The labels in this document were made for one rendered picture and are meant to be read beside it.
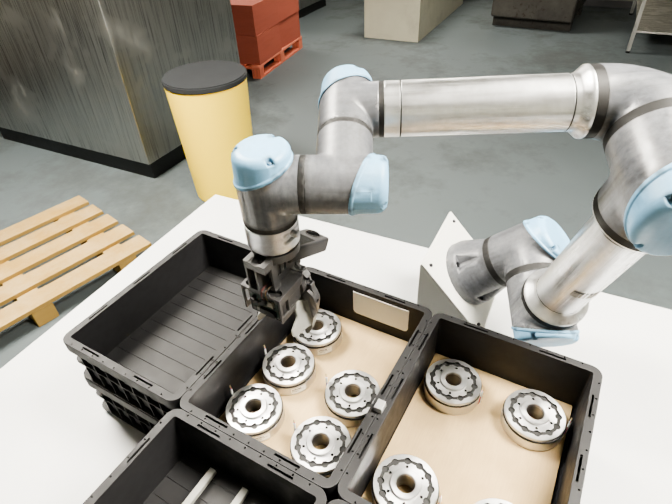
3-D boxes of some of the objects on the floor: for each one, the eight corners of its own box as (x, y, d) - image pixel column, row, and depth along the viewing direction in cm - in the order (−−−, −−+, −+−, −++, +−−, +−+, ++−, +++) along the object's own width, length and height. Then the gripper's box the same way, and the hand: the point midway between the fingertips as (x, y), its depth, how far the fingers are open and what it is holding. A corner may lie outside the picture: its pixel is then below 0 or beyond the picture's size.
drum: (220, 165, 337) (197, 56, 292) (277, 178, 321) (262, 64, 275) (175, 199, 305) (142, 82, 260) (236, 215, 289) (212, 93, 243)
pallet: (90, 207, 302) (83, 193, 295) (161, 262, 257) (155, 246, 250) (-145, 313, 236) (-160, 297, 229) (-104, 411, 191) (-121, 394, 184)
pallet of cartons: (191, 72, 493) (176, 2, 453) (250, 42, 569) (241, -20, 529) (257, 81, 465) (247, 8, 425) (309, 48, 541) (305, -17, 501)
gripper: (218, 248, 68) (243, 338, 83) (289, 278, 64) (302, 368, 79) (255, 213, 74) (272, 304, 89) (323, 239, 69) (330, 330, 84)
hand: (295, 317), depth 84 cm, fingers open, 5 cm apart
